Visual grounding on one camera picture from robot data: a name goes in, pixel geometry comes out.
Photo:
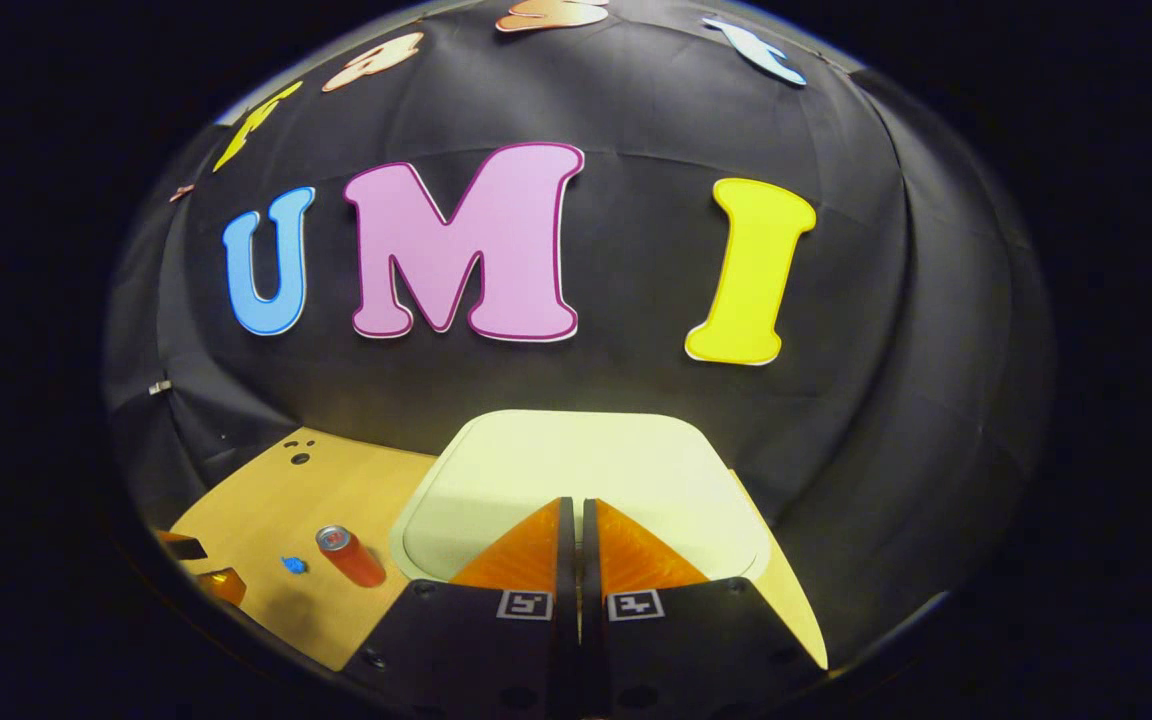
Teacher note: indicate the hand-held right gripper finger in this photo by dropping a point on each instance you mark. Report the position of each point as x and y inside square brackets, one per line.
[566, 560]
[589, 560]

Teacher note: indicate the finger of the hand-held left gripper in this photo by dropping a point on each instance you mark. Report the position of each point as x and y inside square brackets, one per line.
[186, 548]
[224, 585]

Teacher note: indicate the blue paper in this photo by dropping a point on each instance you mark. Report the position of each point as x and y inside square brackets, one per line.
[294, 565]

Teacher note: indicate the pale green desktop garbage bin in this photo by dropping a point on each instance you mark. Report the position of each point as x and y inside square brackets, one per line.
[576, 460]

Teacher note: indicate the red pop can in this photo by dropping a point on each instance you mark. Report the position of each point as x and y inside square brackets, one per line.
[351, 557]

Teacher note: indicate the black backdrop cloth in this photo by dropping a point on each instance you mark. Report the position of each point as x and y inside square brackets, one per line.
[636, 380]

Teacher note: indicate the small reddish cloth clip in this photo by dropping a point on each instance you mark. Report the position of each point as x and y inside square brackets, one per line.
[181, 192]

